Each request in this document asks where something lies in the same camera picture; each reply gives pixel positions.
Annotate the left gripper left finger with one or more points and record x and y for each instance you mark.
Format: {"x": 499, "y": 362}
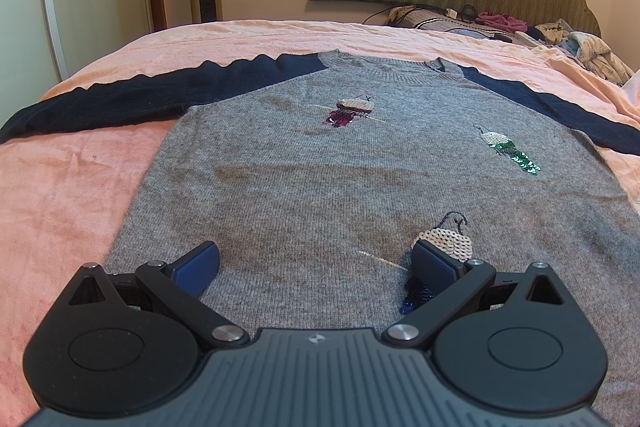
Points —
{"x": 123, "y": 343}

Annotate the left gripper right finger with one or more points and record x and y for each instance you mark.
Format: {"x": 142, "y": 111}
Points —
{"x": 513, "y": 342}

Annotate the grey navy sequin sweater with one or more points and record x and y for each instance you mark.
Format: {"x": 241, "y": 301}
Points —
{"x": 315, "y": 175}

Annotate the beige crumpled clothes pile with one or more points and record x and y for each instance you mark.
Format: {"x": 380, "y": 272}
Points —
{"x": 589, "y": 50}

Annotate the pink bed sheet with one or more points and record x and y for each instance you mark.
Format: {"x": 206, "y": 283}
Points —
{"x": 63, "y": 196}

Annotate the magenta crumpled garment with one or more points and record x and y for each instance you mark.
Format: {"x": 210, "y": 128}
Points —
{"x": 502, "y": 22}

